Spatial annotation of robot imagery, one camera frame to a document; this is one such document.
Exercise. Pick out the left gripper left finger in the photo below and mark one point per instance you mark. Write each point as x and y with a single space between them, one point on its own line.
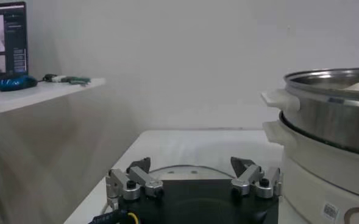
136 179

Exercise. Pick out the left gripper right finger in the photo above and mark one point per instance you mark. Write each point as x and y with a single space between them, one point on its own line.
252 178

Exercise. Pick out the round glass pot lid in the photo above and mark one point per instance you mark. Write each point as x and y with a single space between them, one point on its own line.
182 174

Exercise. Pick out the stainless steel steamer basket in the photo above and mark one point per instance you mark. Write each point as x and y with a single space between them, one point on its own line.
328 121

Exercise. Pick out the white electric cooker pot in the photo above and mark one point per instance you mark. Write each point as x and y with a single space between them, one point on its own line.
313 185

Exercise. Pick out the small white device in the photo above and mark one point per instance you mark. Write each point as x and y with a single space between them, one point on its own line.
60 78

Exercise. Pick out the small black device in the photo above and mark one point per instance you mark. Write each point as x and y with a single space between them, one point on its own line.
48 77

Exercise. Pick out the white side table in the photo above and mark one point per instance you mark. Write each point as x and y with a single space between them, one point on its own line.
30 95

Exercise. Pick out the blue computer mouse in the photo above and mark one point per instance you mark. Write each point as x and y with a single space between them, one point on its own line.
16 83

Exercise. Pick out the black computer monitor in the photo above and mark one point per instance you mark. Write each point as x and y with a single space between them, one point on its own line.
14 39

